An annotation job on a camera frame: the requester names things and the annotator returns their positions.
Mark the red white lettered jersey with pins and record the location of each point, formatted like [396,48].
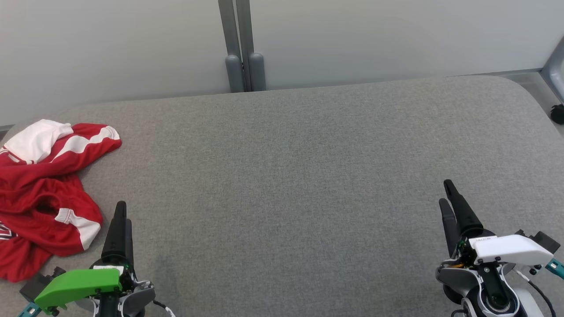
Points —
[39,138]

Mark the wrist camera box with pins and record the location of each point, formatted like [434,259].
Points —
[37,284]
[546,241]

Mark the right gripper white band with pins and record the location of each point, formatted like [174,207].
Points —
[511,248]

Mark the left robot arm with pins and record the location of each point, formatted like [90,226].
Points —
[139,299]

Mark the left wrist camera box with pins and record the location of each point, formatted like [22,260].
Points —
[37,284]

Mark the grey partition post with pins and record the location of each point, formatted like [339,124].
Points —
[257,72]
[235,75]

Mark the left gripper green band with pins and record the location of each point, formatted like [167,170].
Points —
[79,284]

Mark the black round object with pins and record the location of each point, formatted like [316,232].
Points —
[558,114]

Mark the grey fabric sofa cushion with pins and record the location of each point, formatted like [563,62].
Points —
[286,176]

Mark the grey slanted frame post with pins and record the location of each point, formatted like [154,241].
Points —
[556,70]

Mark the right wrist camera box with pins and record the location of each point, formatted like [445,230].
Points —
[546,241]

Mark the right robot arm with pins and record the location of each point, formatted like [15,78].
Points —
[458,277]

